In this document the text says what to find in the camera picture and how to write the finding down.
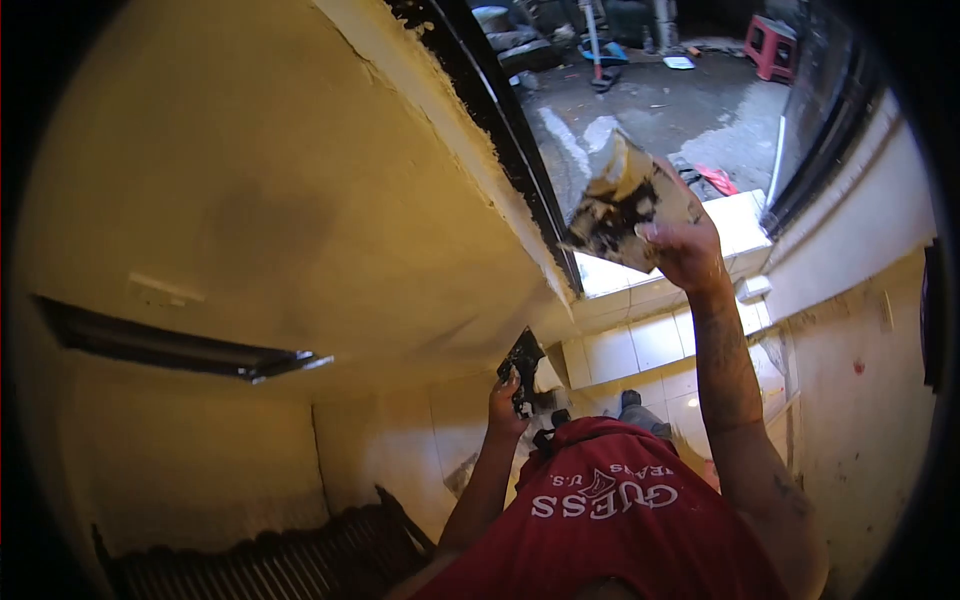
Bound person's right hand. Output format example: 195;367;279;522
635;213;734;297

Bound person's left hand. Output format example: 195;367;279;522
486;370;534;444

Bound black putty knife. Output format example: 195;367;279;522
495;325;561;421

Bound plaster-covered trowel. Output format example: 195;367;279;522
558;127;704;275

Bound red flat object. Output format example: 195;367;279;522
693;162;741;198

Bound small white box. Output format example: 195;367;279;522
734;274;774;304

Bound person's legs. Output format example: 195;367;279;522
617;389;674;441

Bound person's body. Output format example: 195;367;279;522
405;416;790;600

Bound black glass door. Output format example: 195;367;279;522
760;0;888;241

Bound red plastic stool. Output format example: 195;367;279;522
743;14;798;84

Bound black corrugated sheet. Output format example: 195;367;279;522
91;486;438;600

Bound mop with white handle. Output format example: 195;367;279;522
579;0;624;94

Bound black door frame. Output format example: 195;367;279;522
384;0;587;296

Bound white wall plate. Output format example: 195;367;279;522
126;270;208;309

